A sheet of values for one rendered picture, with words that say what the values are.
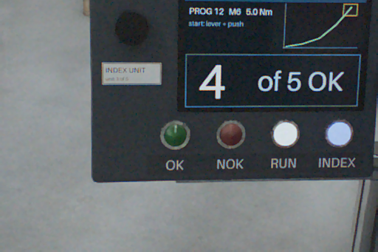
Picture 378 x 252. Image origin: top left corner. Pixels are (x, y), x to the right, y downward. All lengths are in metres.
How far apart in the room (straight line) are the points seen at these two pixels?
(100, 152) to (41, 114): 2.38
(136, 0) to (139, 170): 0.15
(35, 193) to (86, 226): 0.26
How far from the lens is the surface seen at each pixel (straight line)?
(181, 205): 2.43
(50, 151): 2.75
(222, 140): 0.62
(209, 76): 0.61
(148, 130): 0.62
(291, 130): 0.62
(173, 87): 0.61
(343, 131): 0.64
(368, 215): 0.78
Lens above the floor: 1.43
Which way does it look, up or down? 26 degrees down
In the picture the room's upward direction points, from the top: 4 degrees clockwise
